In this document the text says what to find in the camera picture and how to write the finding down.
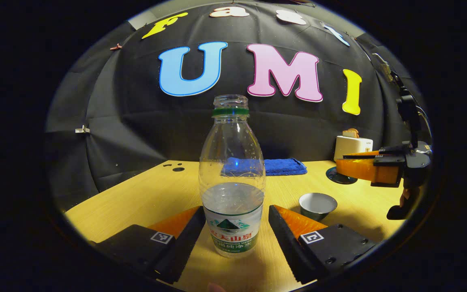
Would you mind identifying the clear plastic water bottle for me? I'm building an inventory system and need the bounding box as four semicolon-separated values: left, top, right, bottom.
199;94;267;258

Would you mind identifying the black backdrop cloth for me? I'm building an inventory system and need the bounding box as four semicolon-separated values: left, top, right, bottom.
44;0;428;211

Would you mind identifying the thin gripper cable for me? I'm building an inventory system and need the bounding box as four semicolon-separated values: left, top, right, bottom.
371;52;400;88

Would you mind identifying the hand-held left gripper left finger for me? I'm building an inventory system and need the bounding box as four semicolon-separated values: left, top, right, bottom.
91;206;206;285

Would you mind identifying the teal teacup lid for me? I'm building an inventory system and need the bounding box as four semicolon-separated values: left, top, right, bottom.
326;166;358;185

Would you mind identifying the white toaster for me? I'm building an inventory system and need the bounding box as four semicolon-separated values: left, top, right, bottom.
334;135;374;163

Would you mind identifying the blue folded towel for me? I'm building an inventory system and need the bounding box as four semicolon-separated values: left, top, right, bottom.
221;157;308;177

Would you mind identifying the white teacup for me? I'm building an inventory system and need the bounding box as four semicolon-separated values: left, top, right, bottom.
298;192;338;222

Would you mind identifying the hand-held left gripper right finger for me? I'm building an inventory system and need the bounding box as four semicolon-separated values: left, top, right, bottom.
268;204;378;285

